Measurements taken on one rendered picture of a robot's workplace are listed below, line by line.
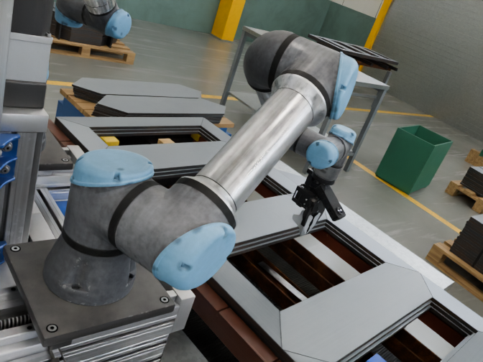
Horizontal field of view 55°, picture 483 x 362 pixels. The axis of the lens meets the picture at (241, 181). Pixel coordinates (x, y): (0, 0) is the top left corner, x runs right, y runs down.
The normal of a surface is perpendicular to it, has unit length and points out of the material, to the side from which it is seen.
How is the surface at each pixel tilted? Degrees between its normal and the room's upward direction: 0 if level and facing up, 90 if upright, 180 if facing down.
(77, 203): 90
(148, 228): 59
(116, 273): 72
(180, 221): 30
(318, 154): 90
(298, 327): 0
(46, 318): 0
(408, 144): 90
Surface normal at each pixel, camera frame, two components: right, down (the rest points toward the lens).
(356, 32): -0.75, 0.05
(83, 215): -0.44, 0.31
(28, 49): 0.59, 0.52
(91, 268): 0.20, 0.19
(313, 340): 0.31, -0.85
